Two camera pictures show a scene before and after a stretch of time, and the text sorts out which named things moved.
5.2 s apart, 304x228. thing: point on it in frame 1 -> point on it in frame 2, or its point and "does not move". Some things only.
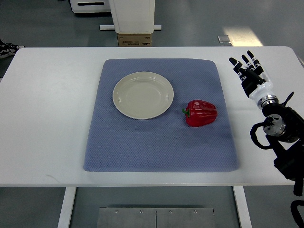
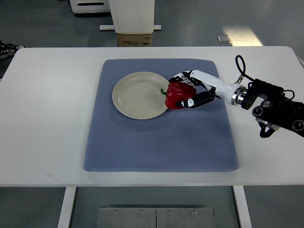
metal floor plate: x=156 y=217 does not move
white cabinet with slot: x=90 y=6 does not move
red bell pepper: x=200 y=112 -> x=177 y=92
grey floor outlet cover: x=224 y=39 does not move
